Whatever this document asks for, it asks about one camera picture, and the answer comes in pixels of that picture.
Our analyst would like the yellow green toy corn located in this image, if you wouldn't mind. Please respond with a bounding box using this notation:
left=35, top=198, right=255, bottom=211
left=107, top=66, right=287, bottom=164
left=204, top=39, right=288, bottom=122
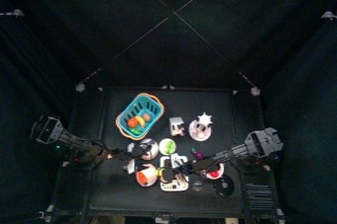
left=157, top=166, right=169, bottom=179

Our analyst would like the white toy appliance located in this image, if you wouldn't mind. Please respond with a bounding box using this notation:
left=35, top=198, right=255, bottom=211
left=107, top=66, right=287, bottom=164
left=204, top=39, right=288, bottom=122
left=168, top=116, right=187, bottom=137

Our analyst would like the green plate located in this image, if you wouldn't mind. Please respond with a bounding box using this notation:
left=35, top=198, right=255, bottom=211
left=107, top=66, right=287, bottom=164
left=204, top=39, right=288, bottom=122
left=159, top=138, right=177, bottom=156

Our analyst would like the thin diagonal cord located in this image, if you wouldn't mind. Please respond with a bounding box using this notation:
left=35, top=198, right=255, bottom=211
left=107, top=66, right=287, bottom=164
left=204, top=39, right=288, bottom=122
left=80, top=0, right=233, bottom=85
left=123, top=0, right=259, bottom=89

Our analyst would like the yellow toy banana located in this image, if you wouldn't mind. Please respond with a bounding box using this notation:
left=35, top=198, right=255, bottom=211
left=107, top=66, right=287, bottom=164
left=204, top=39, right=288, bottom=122
left=135, top=115, right=148, bottom=128

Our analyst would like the teal basket with orange handles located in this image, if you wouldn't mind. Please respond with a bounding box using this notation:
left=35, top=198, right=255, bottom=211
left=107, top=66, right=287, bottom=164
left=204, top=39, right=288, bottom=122
left=115, top=92, right=167, bottom=141

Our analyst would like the white star-shaped toy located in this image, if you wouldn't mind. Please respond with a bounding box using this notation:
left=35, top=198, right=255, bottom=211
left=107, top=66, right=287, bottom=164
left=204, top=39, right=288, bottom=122
left=196, top=112, right=215, bottom=127

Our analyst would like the red and white bowl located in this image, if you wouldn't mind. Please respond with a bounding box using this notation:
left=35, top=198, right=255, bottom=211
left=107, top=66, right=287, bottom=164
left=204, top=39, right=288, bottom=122
left=204, top=162, right=227, bottom=181

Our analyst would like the purple toy eggplant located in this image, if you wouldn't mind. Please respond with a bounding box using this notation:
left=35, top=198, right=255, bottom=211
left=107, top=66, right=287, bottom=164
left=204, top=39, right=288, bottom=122
left=191, top=148, right=205, bottom=161

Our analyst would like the small grey lid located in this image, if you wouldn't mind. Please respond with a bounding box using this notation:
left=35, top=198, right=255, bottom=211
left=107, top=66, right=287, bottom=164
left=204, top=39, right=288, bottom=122
left=191, top=180, right=205, bottom=192

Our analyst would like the black round pan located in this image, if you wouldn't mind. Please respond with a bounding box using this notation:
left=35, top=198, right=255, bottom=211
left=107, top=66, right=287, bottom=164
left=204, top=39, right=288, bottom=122
left=213, top=175, right=236, bottom=198

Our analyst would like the white bowl with orange food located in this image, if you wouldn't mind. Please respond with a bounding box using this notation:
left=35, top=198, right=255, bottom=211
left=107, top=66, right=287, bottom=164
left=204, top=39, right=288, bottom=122
left=135, top=163, right=160, bottom=187

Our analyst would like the silver toy pan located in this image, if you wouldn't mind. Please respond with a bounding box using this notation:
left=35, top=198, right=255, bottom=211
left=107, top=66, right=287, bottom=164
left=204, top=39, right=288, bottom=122
left=127, top=137, right=161, bottom=162

